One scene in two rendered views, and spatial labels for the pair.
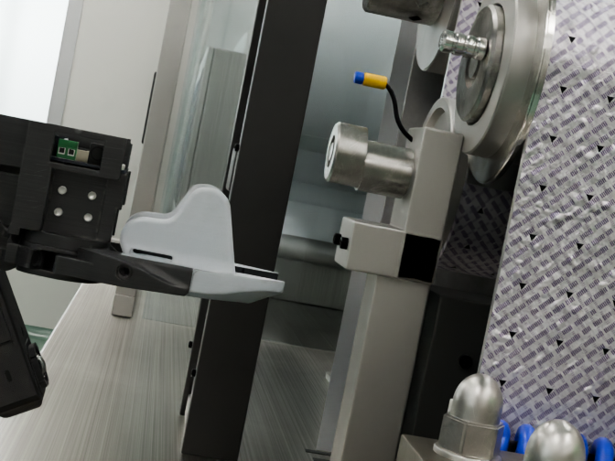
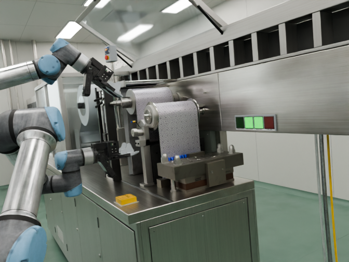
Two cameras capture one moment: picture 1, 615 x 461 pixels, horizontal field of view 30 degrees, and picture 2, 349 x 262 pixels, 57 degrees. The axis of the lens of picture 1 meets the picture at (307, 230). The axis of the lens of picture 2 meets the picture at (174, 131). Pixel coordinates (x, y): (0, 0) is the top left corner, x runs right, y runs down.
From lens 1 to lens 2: 0.91 m
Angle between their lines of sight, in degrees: 23
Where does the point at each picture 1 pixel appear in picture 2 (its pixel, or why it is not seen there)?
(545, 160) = (161, 127)
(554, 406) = (170, 154)
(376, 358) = (146, 156)
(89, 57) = not seen: outside the picture
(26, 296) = not seen: outside the picture
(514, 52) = (153, 115)
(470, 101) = (149, 121)
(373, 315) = (144, 151)
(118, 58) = not seen: outside the picture
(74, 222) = (114, 152)
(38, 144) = (109, 144)
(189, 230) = (128, 148)
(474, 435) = (165, 160)
